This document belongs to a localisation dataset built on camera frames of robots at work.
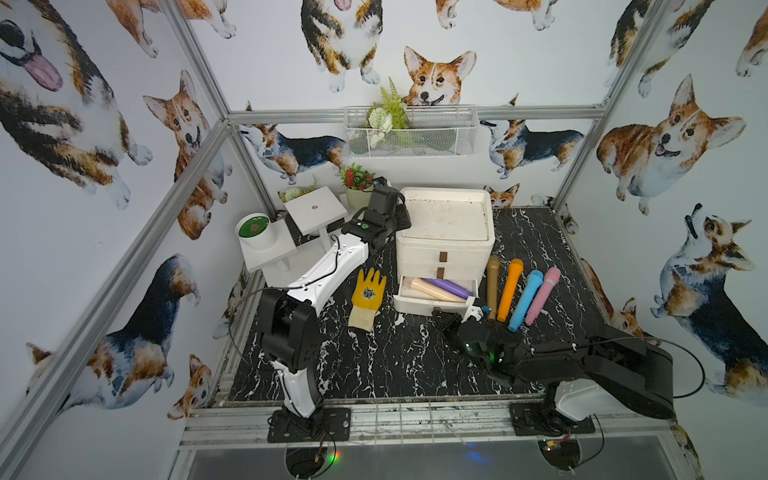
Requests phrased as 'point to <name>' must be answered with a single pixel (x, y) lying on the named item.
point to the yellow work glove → (366, 299)
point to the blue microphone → (532, 285)
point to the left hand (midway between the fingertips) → (411, 212)
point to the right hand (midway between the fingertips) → (425, 314)
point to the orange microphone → (514, 274)
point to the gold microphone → (493, 281)
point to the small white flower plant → (294, 192)
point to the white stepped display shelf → (314, 212)
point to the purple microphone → (451, 286)
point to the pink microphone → (550, 280)
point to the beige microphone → (428, 289)
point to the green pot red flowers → (358, 184)
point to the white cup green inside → (256, 231)
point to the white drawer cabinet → (452, 230)
